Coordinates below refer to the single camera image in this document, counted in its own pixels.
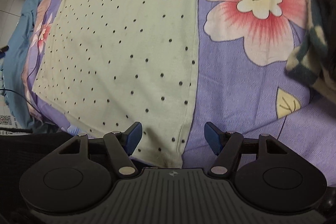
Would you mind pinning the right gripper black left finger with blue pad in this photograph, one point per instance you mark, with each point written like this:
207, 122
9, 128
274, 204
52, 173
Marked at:
120, 146

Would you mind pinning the purple floral bed sheet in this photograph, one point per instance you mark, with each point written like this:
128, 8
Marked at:
242, 85

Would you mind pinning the dark patterned fleece blanket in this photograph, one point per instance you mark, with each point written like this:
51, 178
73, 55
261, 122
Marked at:
312, 63

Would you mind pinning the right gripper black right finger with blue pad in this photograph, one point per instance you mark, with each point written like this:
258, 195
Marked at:
226, 146

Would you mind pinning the cream polka dot shirt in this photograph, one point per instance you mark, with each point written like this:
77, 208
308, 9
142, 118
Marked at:
110, 63

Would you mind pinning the teal blue quilt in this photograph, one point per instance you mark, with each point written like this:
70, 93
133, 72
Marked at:
12, 88

